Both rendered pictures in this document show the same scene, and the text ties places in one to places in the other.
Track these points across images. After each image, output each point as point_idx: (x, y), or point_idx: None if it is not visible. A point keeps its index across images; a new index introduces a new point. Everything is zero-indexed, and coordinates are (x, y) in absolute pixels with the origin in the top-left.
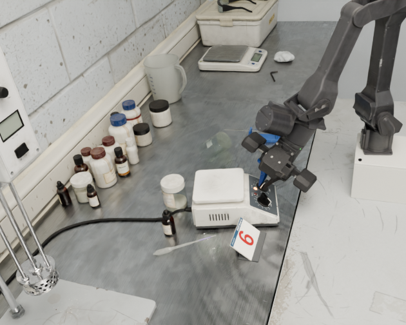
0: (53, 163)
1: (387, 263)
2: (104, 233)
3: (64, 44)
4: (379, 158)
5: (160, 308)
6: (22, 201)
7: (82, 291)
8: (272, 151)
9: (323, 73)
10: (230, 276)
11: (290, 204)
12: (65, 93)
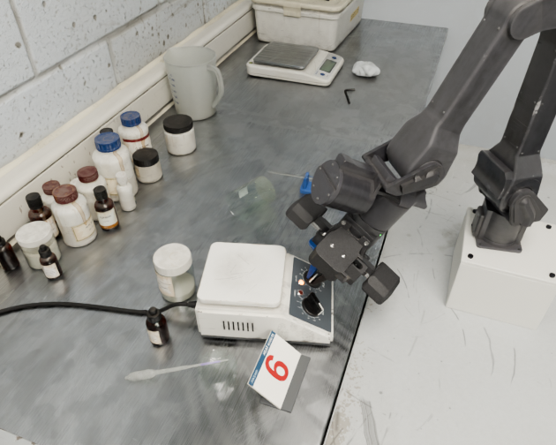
0: None
1: (499, 439)
2: (56, 328)
3: (24, 13)
4: (500, 257)
5: None
6: None
7: None
8: (334, 235)
9: (438, 116)
10: (243, 435)
11: (353, 309)
12: (25, 93)
